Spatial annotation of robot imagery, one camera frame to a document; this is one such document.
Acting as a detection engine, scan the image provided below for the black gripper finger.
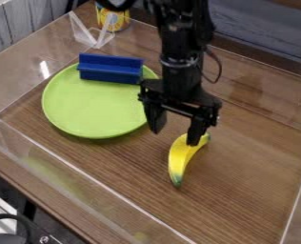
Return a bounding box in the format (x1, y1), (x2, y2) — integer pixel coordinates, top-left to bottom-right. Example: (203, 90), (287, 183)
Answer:
(143, 101), (167, 133)
(186, 115), (210, 146)

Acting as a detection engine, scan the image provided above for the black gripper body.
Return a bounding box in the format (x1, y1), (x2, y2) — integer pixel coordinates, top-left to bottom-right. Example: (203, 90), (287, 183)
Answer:
(138, 64), (222, 127)

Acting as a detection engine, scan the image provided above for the yellow toy banana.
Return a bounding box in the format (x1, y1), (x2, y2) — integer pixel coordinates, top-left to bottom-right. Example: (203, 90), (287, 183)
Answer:
(167, 133), (210, 188)

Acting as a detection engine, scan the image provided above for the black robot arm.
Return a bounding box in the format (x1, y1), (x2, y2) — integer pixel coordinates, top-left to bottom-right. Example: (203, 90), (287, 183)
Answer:
(139, 0), (222, 146)

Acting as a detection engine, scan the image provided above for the green round plate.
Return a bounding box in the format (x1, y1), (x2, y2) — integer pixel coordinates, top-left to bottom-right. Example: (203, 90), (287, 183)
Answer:
(41, 63), (147, 139)

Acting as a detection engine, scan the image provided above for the blue plastic block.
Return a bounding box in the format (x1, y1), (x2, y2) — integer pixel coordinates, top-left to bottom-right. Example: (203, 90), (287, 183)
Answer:
(76, 53), (143, 85)

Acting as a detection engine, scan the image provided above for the yellow printed tin can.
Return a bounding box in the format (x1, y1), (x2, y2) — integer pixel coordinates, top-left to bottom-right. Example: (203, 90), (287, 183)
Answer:
(95, 2), (130, 32)

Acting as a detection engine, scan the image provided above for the black device with knob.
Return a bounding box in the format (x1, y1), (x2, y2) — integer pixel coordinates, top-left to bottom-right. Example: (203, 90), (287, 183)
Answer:
(15, 218), (79, 244)

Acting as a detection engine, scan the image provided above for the clear acrylic enclosure wall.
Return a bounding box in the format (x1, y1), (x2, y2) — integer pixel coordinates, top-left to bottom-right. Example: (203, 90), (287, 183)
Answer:
(0, 17), (301, 244)

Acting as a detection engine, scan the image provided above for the black cable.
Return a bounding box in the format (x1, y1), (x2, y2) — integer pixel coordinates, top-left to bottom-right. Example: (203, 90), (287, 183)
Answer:
(0, 213), (33, 244)

